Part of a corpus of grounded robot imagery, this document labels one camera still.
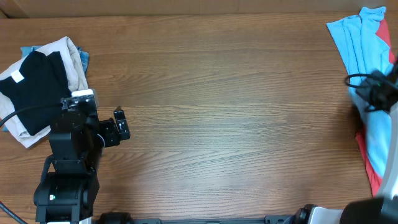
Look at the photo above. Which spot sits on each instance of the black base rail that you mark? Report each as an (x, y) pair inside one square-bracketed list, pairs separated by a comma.
[(202, 221)]

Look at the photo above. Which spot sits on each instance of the folded black t-shirt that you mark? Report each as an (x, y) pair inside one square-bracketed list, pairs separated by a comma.
[(44, 85)]

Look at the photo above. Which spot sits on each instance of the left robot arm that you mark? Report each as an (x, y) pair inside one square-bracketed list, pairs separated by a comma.
[(69, 182)]

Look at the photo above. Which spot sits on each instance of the folded blue jeans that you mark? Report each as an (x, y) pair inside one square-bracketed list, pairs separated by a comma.
[(39, 96)]

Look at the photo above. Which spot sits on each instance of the folded beige garment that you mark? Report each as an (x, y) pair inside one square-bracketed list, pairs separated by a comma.
[(75, 61)]

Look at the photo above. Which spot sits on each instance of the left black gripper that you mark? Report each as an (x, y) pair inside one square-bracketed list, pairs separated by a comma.
[(113, 137)]

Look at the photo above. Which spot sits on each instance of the red t-shirt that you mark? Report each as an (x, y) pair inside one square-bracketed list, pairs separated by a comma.
[(374, 141)]

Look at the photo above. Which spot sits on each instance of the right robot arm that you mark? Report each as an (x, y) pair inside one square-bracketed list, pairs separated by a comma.
[(379, 91)]

